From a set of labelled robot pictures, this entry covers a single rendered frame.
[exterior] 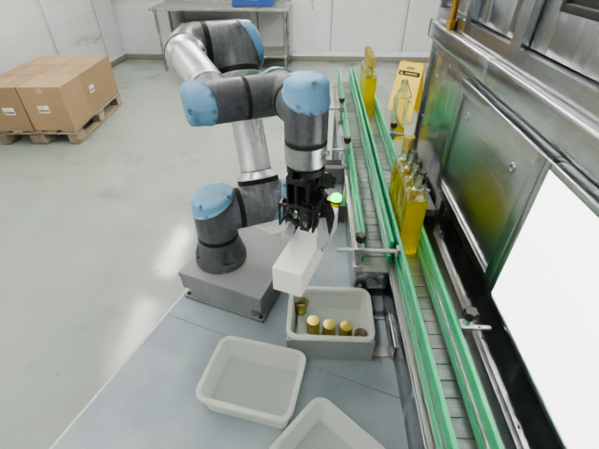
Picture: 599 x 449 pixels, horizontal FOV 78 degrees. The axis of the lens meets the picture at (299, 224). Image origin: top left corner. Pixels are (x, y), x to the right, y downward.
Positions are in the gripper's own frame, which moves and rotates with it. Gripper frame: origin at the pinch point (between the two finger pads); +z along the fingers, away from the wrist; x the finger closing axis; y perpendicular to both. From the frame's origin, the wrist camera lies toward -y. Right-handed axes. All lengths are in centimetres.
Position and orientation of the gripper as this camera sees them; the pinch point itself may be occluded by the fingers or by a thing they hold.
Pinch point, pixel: (308, 240)
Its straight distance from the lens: 80.5
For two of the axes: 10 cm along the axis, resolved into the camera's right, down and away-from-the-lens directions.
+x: 9.3, 2.3, -3.0
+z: 0.0, 7.9, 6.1
